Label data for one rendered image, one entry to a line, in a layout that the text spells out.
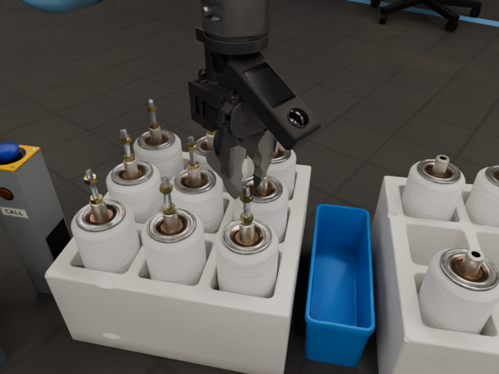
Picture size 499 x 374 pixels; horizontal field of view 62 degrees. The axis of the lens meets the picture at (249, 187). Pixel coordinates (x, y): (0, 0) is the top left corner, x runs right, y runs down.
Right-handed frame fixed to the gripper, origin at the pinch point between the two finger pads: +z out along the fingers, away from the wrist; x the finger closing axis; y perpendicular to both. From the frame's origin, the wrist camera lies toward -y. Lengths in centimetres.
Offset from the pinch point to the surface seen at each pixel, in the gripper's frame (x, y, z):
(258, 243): -0.2, -1.6, 9.5
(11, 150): 20.1, 34.6, 1.8
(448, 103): -119, 22, 35
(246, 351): 5.3, -5.1, 27.7
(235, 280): 4.2, -1.4, 14.5
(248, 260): 2.8, -2.8, 10.0
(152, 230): 9.8, 11.0, 9.5
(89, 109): -19, 106, 35
